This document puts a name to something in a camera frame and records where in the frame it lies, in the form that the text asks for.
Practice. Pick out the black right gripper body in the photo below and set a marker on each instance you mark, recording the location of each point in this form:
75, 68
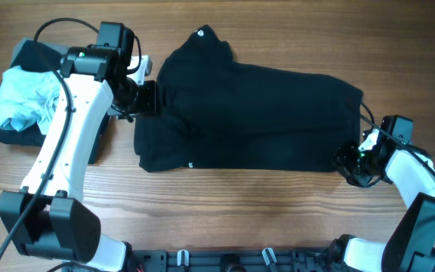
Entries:
356, 165

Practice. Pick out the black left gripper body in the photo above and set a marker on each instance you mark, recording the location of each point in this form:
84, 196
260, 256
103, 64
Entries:
140, 99

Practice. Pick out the light blue crumpled garment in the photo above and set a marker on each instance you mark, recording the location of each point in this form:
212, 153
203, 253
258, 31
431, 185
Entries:
28, 98

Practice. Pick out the black t-shirt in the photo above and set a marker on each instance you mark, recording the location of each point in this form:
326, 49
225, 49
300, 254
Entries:
217, 113

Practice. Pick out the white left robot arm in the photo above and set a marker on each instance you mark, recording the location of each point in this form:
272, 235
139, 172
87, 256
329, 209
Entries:
46, 217

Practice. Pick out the black folded garment in pile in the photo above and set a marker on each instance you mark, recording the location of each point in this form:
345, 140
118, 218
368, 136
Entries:
29, 61

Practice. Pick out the grey folded garment in pile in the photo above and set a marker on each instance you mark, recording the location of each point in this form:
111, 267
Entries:
57, 47

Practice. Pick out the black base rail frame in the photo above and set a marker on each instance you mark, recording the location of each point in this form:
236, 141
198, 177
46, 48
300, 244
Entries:
265, 260

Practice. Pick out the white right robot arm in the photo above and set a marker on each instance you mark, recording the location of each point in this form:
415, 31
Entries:
412, 245

